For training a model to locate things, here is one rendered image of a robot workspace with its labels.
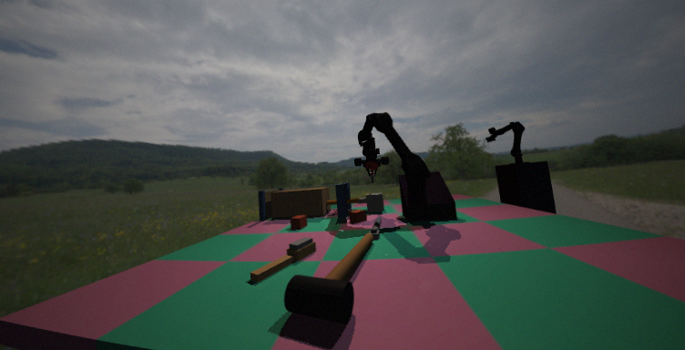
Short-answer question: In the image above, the small red block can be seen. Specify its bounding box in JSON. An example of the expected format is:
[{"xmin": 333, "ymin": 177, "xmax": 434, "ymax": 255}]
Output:
[
  {"xmin": 349, "ymin": 210, "xmax": 367, "ymax": 223},
  {"xmin": 291, "ymin": 215, "xmax": 307, "ymax": 230}
]

